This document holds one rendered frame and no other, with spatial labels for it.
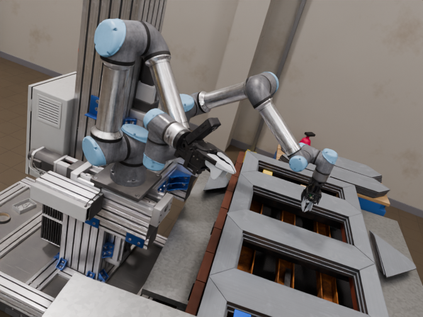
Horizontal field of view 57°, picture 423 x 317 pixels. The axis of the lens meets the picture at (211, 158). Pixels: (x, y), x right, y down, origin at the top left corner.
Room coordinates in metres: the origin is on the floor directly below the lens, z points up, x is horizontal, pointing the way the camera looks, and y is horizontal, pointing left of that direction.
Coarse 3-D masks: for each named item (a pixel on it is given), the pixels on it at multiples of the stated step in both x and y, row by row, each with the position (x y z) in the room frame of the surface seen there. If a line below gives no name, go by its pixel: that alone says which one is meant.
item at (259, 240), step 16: (288, 176) 2.23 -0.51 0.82; (304, 176) 2.24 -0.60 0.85; (256, 192) 1.91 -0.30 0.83; (272, 192) 1.92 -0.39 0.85; (336, 192) 2.21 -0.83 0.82; (320, 208) 1.90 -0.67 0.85; (240, 240) 1.43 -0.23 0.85; (256, 240) 1.47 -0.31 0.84; (272, 240) 1.47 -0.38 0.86; (352, 240) 1.67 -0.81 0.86; (288, 256) 1.45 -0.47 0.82; (304, 256) 1.45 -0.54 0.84; (336, 272) 1.43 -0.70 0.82; (352, 272) 1.44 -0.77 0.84
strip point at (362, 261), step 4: (356, 248) 1.60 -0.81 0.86; (356, 252) 1.57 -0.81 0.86; (360, 252) 1.58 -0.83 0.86; (356, 256) 1.54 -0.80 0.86; (360, 256) 1.55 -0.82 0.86; (364, 256) 1.56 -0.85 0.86; (360, 260) 1.51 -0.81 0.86; (364, 260) 1.52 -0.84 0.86; (368, 260) 1.53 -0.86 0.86; (360, 264) 1.48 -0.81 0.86; (364, 264) 1.49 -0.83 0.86; (368, 264) 1.50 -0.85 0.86; (372, 264) 1.51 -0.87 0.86; (360, 268) 1.46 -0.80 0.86
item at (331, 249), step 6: (324, 240) 1.59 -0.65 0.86; (330, 240) 1.61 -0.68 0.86; (336, 240) 1.62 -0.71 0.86; (324, 246) 1.54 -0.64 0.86; (330, 246) 1.56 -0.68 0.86; (336, 246) 1.57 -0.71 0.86; (324, 252) 1.50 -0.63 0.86; (330, 252) 1.51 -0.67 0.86; (336, 252) 1.52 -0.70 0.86; (324, 258) 1.45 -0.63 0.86; (330, 258) 1.47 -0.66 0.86; (336, 258) 1.48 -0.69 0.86
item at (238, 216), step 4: (236, 212) 1.61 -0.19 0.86; (240, 212) 1.62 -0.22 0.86; (244, 212) 1.63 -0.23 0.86; (232, 216) 1.57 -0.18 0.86; (236, 216) 1.58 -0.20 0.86; (240, 216) 1.59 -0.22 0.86; (236, 220) 1.54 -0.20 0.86; (240, 220) 1.55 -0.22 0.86; (236, 224) 1.52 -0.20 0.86; (240, 224) 1.52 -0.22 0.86; (240, 228) 1.49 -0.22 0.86
